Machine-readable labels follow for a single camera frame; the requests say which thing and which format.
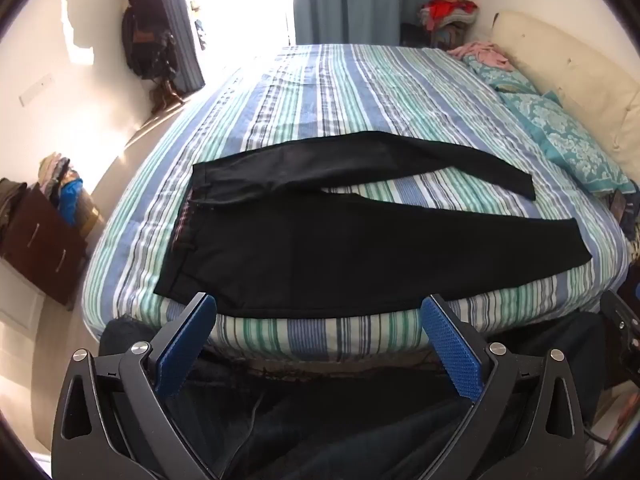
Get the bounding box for white wall switch plate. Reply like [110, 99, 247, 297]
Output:
[19, 74, 53, 107]

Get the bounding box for cream padded headboard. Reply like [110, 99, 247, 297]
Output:
[490, 10, 640, 181]

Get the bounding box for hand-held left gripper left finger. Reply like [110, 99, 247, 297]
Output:
[51, 292, 221, 480]

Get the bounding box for striped bed blanket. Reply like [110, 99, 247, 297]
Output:
[81, 42, 632, 361]

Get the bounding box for pile of colourful clothes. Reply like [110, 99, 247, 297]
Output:
[37, 154, 103, 233]

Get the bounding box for person's dark trousers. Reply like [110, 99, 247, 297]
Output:
[100, 312, 607, 480]

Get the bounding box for teal patterned pillow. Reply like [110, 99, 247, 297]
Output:
[462, 54, 538, 93]
[497, 91, 628, 197]

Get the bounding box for red clothes pile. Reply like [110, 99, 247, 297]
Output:
[419, 0, 480, 51]

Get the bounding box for black pants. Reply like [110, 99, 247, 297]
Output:
[154, 131, 595, 320]

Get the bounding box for pink cloth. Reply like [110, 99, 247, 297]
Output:
[446, 41, 513, 72]

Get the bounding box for dark backpack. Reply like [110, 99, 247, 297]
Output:
[121, 5, 177, 81]

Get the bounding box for brown wooden dresser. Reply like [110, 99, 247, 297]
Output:
[0, 187, 90, 307]

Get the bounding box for wooden coat stand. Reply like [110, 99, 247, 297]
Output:
[150, 74, 187, 113]

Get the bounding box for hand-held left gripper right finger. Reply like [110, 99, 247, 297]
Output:
[421, 294, 587, 480]

